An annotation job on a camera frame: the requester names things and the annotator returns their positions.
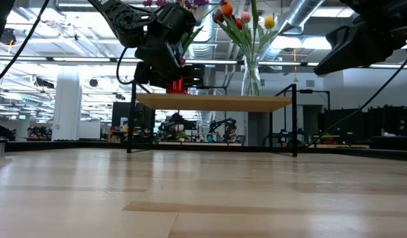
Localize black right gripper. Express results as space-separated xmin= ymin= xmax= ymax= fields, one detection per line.
xmin=314 ymin=0 xmax=407 ymax=77

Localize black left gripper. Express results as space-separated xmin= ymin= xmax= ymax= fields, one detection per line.
xmin=133 ymin=3 xmax=206 ymax=89

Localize red glass vase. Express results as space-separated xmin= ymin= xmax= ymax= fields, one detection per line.
xmin=165 ymin=58 xmax=189 ymax=95

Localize bouquet of tulips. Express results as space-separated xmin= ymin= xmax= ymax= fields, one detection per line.
xmin=212 ymin=9 xmax=257 ymax=97

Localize clear glass vase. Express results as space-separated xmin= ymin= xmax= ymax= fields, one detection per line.
xmin=240 ymin=54 xmax=263 ymax=97

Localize wooden shelf black legs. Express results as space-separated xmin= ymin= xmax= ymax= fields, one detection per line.
xmin=126 ymin=80 xmax=298 ymax=158

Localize black monitor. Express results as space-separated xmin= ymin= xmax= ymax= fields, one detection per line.
xmin=111 ymin=101 xmax=133 ymax=128

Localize black partition screen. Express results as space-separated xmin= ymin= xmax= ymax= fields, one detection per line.
xmin=324 ymin=105 xmax=407 ymax=151

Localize ceiling light strip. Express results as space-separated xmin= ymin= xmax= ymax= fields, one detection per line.
xmin=0 ymin=56 xmax=407 ymax=69

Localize white building column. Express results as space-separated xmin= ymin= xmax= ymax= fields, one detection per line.
xmin=52 ymin=67 xmax=83 ymax=142

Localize black ceiling device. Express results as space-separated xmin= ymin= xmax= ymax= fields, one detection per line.
xmin=0 ymin=28 xmax=18 ymax=46

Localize silver ventilation duct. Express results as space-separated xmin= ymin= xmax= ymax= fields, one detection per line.
xmin=186 ymin=6 xmax=220 ymax=87
xmin=259 ymin=0 xmax=326 ymax=62

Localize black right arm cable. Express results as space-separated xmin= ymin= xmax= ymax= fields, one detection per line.
xmin=305 ymin=46 xmax=407 ymax=149

